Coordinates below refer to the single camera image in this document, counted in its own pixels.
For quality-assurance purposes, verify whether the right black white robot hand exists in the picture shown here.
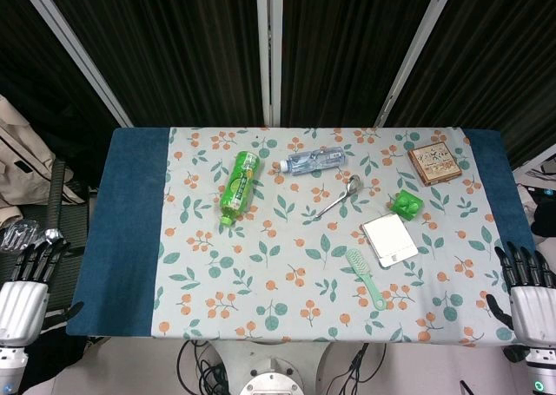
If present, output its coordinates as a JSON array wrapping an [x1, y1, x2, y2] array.
[[485, 240, 556, 348]]

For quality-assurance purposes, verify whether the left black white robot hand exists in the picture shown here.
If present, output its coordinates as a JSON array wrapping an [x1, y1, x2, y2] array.
[[0, 234, 84, 342]]

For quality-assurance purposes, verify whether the small green toy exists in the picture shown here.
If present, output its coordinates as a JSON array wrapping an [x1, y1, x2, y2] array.
[[387, 189, 424, 221]]

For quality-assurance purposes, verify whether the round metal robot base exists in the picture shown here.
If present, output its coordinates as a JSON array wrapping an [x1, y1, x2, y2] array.
[[238, 355, 305, 395]]

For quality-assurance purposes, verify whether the silver digital kitchen scale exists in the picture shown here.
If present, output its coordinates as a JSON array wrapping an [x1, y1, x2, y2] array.
[[361, 214, 420, 269]]

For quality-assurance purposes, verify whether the clear crumpled plastic wrap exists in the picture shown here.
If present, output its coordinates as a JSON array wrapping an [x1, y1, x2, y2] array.
[[0, 220, 64, 253]]

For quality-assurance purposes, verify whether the black object beside table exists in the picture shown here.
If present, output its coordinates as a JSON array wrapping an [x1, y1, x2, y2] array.
[[532, 202, 556, 239]]

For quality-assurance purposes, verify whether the black mesh chair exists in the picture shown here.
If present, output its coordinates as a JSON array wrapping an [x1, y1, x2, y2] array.
[[41, 158, 91, 266]]

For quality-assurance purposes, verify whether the blue table cover cloth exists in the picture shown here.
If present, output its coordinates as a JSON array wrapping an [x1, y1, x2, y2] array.
[[64, 127, 536, 339]]

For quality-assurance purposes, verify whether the beige fabric bag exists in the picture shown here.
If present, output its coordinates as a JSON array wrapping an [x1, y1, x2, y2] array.
[[0, 94, 58, 210]]

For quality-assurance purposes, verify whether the mint green plastic brush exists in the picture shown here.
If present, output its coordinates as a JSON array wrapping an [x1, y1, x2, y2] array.
[[346, 247, 387, 312]]

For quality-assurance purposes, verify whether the brown printed cardboard box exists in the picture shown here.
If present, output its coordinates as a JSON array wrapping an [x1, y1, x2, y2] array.
[[407, 142, 462, 187]]

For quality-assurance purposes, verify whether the metal spoon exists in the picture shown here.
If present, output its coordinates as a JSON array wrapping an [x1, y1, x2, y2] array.
[[315, 174, 363, 219]]

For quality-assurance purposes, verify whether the green tea plastic bottle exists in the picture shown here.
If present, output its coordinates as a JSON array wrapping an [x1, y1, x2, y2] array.
[[218, 150, 261, 227]]

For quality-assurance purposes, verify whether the floral leaf fruit tablecloth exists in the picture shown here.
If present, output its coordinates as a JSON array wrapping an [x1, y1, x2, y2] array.
[[149, 127, 529, 343]]

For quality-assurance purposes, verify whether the clear plastic water bottle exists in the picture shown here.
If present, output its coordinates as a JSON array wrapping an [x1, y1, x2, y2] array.
[[280, 148, 348, 176]]

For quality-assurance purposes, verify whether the white device with cables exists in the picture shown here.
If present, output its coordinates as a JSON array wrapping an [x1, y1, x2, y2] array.
[[515, 162, 556, 206]]

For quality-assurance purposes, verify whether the black cable bundle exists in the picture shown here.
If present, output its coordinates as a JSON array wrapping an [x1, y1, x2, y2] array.
[[176, 340, 238, 395], [325, 341, 387, 395]]

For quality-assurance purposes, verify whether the white partition frame post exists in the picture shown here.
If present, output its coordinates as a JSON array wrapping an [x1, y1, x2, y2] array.
[[17, 0, 134, 128], [376, 0, 460, 127], [255, 0, 284, 127]]

